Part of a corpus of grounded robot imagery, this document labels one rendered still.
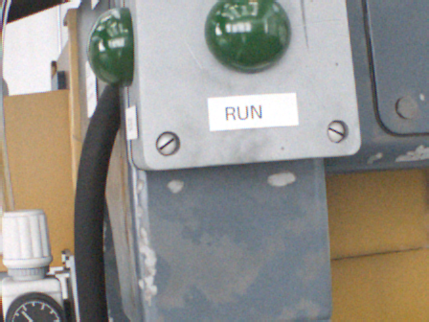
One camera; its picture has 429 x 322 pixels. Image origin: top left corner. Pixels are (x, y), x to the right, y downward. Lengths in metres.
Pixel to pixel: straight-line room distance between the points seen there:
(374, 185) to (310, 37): 0.32
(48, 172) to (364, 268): 0.23
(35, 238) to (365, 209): 0.20
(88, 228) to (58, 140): 0.37
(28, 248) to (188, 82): 0.27
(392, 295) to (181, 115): 0.41
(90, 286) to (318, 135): 0.11
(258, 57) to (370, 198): 0.34
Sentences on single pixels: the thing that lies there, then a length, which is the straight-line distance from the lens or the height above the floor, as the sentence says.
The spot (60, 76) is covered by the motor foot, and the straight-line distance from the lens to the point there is 0.90.
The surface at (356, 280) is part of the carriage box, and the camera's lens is 0.76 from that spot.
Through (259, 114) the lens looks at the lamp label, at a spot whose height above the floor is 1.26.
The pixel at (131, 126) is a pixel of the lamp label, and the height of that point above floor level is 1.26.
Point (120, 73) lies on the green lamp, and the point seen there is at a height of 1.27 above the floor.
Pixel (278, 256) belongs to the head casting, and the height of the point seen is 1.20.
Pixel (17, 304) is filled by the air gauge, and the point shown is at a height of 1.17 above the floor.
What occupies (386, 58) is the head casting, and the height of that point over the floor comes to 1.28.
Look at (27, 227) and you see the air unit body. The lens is 0.64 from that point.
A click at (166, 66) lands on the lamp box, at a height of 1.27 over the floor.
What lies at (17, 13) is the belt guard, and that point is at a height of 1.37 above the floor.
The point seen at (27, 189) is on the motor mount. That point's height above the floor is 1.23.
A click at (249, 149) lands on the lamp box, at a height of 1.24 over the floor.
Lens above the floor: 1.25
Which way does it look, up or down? 3 degrees down
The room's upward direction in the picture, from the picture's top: 4 degrees counter-clockwise
